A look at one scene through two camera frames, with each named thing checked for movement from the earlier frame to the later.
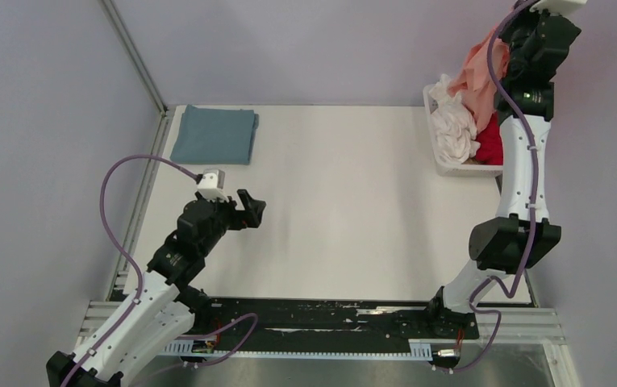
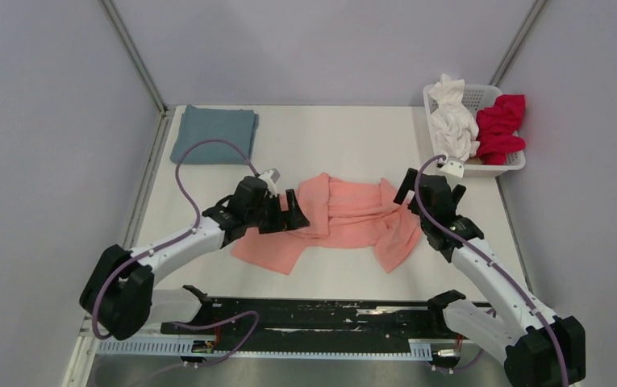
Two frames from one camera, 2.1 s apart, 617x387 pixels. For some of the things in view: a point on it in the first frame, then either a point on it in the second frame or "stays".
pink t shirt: x=474 y=84 to x=341 y=213
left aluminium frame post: x=120 y=26 stays
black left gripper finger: x=253 y=208 to x=293 y=218
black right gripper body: x=515 y=30 to x=423 y=223
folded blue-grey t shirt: x=215 y=135 stays
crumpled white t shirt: x=453 y=124 stays
